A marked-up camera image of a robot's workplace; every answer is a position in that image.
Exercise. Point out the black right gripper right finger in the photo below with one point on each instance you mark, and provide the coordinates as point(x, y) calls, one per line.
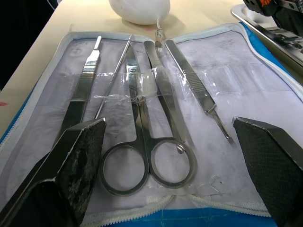
point(272, 165)

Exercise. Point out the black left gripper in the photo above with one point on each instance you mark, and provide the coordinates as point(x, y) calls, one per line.
point(255, 6)

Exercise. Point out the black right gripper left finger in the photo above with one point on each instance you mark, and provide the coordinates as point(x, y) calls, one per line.
point(71, 165)

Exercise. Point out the metal instrument tray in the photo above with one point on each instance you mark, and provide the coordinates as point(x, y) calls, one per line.
point(260, 30)

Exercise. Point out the blue zippered surgical instrument pack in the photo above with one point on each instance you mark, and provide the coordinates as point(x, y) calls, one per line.
point(236, 94)

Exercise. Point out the steel surgical scissors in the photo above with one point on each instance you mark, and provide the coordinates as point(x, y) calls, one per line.
point(139, 123)

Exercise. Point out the thin steel probe needle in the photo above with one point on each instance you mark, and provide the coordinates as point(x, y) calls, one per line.
point(113, 76)

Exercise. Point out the clear plastic holder strip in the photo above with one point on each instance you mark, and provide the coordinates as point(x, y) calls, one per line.
point(146, 87)

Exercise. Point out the fine-tipped steel forceps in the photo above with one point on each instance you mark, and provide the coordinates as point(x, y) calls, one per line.
point(196, 82)

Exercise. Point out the blunt steel forceps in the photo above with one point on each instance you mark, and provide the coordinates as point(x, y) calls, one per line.
point(163, 82)

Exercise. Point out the white round zipper pull ball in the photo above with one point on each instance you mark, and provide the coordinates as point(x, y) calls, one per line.
point(139, 10)

